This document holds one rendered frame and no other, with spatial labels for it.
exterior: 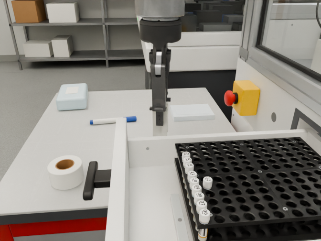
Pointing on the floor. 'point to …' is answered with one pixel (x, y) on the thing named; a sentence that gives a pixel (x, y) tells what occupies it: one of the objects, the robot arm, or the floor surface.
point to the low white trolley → (25, 233)
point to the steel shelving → (102, 55)
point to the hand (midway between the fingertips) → (160, 120)
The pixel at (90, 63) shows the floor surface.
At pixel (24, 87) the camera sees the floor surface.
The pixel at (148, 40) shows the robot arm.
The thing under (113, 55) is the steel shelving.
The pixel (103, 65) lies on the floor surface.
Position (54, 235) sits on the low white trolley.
